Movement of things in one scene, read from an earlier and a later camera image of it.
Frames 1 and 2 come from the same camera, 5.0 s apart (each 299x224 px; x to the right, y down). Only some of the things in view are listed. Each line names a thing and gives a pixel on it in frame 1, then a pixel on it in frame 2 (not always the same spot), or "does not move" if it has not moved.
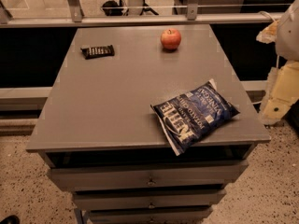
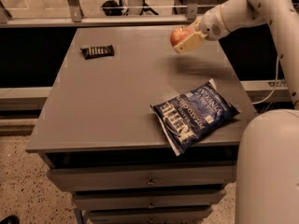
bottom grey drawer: x=150 y=215 does not move
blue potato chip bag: x=192 y=113 does not move
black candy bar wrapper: x=92 y=52 does not move
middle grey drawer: x=143 y=199 does not move
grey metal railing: x=73 y=15 does not move
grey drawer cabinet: x=99 y=133 does not move
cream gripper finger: x=281 y=93 to x=191 y=42
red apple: x=170 y=38 to x=180 y=34
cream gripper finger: x=268 y=35 to x=195 y=25
